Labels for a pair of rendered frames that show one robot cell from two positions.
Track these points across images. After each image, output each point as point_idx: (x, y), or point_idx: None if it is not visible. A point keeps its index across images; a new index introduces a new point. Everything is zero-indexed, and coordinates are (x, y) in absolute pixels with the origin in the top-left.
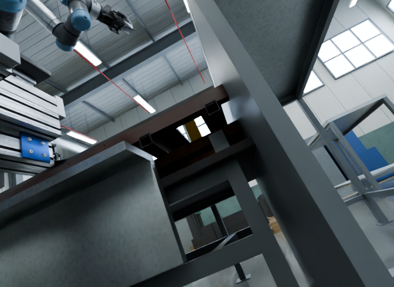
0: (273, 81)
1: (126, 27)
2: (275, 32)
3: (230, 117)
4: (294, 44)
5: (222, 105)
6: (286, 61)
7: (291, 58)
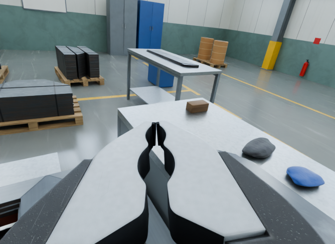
0: (212, 125)
1: (147, 168)
2: (300, 190)
3: (167, 215)
4: (275, 152)
5: (156, 166)
6: (247, 139)
7: (251, 138)
